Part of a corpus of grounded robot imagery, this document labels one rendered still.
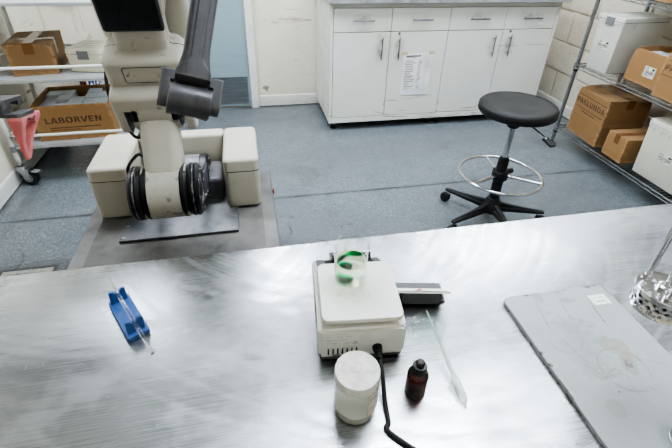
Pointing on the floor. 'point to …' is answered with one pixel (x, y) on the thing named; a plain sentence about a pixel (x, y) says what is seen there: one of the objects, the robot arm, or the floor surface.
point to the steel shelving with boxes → (658, 132)
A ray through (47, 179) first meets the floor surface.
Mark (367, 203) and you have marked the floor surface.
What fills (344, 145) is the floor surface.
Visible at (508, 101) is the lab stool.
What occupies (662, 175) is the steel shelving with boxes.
